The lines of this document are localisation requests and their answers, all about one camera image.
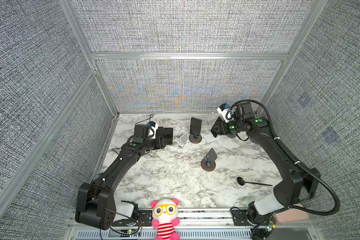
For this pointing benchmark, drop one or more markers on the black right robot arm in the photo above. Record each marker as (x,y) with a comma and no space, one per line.
(297,185)

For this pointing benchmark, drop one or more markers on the white phone stand right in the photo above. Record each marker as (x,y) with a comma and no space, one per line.
(209,138)

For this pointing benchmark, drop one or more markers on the aluminium frame corner post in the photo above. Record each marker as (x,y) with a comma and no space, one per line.
(78,31)

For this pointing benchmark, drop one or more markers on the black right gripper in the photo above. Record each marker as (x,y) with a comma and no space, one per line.
(223,126)

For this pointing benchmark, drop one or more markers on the pink white plush toy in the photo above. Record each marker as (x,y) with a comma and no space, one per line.
(165,218)

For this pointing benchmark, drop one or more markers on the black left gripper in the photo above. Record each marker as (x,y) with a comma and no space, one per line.
(159,144)

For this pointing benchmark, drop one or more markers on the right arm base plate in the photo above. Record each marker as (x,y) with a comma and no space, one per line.
(239,217)

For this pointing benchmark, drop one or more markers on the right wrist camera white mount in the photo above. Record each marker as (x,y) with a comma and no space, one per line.
(225,112)

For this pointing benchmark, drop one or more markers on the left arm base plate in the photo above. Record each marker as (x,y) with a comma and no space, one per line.
(144,217)

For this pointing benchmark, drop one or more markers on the black smartphone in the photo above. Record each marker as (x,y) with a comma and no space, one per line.
(213,129)
(160,132)
(168,135)
(196,126)

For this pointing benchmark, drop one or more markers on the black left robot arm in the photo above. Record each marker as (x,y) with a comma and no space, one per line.
(96,205)

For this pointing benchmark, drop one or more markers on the white phone stand left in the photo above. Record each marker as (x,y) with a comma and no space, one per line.
(183,141)

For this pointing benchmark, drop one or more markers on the white phone stand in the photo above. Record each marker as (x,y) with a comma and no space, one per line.
(209,138)
(183,141)

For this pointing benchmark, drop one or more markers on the grey wood-base stand rear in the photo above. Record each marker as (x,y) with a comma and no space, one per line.
(195,139)

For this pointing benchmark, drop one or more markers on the pink flat box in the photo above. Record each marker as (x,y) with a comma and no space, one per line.
(291,215)

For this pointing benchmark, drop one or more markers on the empty grey wood-base stand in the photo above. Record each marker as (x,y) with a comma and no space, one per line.
(208,163)

